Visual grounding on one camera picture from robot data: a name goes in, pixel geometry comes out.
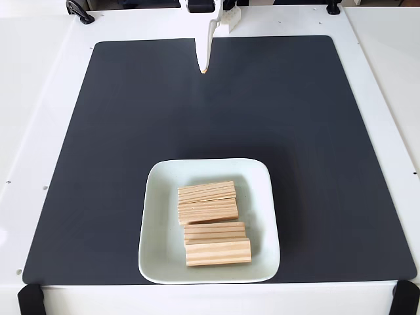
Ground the plain wooden block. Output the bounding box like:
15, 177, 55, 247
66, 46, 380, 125
184, 238, 253, 268
177, 197, 240, 226
177, 180, 238, 203

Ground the grooved wooden block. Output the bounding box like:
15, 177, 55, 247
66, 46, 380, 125
183, 221, 247, 245

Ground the pale green square plate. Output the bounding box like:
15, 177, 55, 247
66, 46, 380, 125
137, 158, 282, 285

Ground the black rubber mat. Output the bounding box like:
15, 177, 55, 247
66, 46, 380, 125
22, 35, 417, 285

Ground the black corner bracket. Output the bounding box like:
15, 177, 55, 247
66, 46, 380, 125
390, 280, 420, 315
16, 283, 45, 315

